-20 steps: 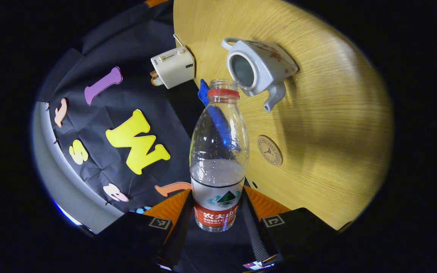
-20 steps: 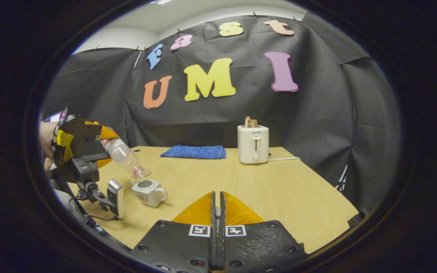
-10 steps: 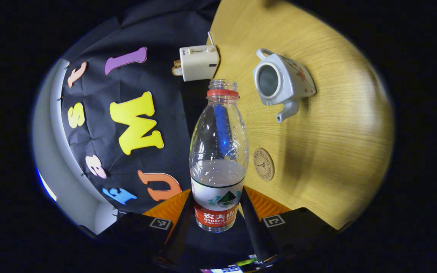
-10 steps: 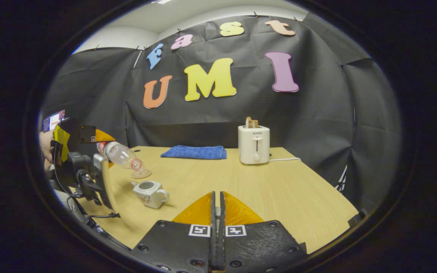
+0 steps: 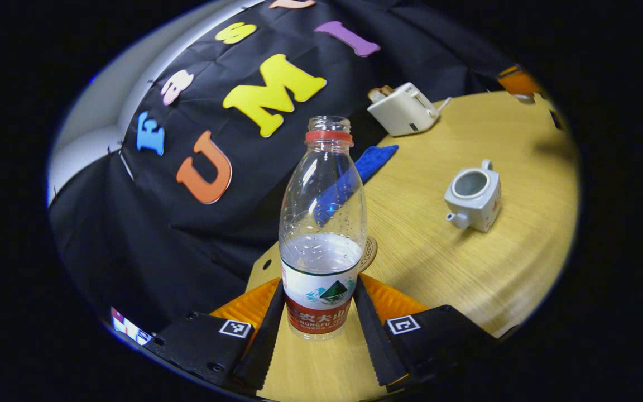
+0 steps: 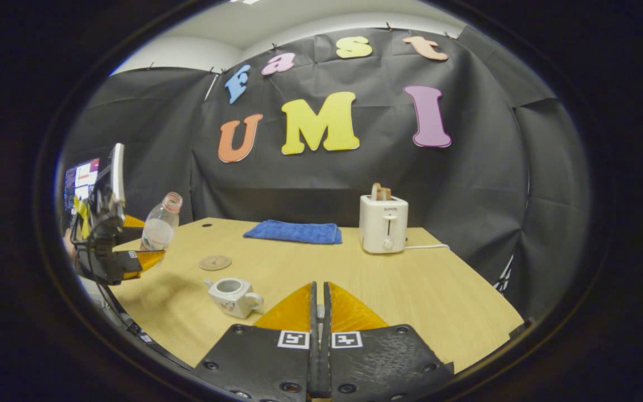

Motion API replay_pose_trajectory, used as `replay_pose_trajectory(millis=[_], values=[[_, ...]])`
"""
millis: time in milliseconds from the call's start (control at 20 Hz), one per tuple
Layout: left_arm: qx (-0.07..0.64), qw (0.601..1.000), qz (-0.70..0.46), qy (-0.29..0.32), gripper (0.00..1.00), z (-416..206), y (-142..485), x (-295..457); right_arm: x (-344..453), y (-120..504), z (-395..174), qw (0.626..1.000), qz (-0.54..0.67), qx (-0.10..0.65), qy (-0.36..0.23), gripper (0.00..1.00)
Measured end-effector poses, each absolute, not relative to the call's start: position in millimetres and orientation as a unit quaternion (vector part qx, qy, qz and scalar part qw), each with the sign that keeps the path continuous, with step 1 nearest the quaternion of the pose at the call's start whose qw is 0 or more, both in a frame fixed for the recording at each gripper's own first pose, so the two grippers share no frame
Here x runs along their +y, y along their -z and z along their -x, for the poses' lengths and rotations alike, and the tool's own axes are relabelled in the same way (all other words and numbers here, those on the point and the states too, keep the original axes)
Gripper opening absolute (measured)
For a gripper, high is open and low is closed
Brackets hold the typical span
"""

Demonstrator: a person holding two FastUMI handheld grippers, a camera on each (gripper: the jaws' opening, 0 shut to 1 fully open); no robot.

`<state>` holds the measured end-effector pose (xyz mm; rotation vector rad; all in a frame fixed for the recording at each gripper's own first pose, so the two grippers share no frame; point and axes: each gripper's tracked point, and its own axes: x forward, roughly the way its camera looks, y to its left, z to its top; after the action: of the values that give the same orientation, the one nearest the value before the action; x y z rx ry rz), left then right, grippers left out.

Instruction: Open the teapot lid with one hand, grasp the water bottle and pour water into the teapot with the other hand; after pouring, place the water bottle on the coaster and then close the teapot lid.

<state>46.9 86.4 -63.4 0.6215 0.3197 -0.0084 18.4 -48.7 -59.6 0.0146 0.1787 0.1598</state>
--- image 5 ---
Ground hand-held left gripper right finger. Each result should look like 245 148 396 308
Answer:
353 274 501 390

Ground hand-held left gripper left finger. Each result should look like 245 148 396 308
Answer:
143 277 286 391

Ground round beige coaster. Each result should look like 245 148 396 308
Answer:
358 234 378 273

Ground clear plastic water bottle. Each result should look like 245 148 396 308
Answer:
278 116 368 340

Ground white ceramic teacup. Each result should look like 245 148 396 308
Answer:
444 159 502 233

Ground white toaster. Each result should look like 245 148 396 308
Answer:
367 82 440 137

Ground computer monitor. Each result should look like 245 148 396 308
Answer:
111 306 152 346

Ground black backdrop cloth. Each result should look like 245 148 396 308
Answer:
48 0 523 336

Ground blue towel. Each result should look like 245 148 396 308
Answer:
313 145 399 227

